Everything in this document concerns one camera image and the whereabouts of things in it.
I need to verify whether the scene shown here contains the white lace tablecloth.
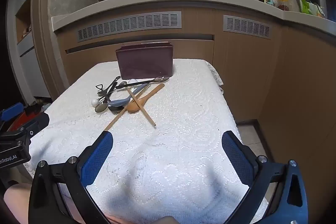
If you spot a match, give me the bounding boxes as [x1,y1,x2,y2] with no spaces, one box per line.
[23,58,269,224]

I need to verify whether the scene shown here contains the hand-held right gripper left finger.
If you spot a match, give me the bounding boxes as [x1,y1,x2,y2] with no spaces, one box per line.
[28,131,114,224]

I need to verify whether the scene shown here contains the wide grey vent grille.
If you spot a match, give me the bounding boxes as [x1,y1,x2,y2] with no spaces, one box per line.
[77,11,182,42]

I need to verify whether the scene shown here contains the maroon plastic utensil holder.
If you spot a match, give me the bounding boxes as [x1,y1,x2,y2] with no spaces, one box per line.
[115,42,174,81]

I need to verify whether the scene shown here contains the white shelf cabinet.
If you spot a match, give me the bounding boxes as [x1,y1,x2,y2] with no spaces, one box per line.
[7,0,53,106]

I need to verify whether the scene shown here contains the dark metal spoon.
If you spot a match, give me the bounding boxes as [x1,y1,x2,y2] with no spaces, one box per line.
[108,98,126,112]

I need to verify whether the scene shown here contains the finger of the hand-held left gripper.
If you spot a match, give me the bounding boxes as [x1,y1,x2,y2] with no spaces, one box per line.
[0,102,27,122]
[24,112,50,139]

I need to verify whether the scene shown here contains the red stool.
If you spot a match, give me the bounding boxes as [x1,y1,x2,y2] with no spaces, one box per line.
[5,109,29,132]

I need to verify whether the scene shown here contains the blue-grey spoon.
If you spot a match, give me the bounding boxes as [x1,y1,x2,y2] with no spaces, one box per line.
[108,84,149,107]

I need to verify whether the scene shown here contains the wooden spoon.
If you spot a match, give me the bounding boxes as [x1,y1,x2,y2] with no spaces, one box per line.
[125,84,165,112]

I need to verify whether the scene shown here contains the green packets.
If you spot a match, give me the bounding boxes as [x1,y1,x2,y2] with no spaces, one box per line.
[300,0,325,16]

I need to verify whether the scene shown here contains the short grey vent grille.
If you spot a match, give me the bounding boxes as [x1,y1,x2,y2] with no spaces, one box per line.
[223,14,272,40]

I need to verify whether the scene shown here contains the black metal fork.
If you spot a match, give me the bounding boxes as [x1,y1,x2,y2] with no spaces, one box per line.
[98,76,122,95]

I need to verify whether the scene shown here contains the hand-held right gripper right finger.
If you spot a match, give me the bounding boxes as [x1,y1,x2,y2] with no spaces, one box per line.
[222,131,309,224]

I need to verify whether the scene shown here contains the long black metal spoon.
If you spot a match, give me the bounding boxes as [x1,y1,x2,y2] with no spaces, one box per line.
[115,76,170,90]

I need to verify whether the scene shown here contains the wooden chopstick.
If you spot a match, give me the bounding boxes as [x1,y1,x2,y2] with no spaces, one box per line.
[104,94,143,132]
[126,87,157,127]

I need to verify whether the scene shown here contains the white ball-ended utensil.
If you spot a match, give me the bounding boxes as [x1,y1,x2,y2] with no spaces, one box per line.
[91,88,116,106]

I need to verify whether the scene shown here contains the black shovel-handled spoon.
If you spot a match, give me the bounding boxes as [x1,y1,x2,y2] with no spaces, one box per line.
[95,84,109,113]

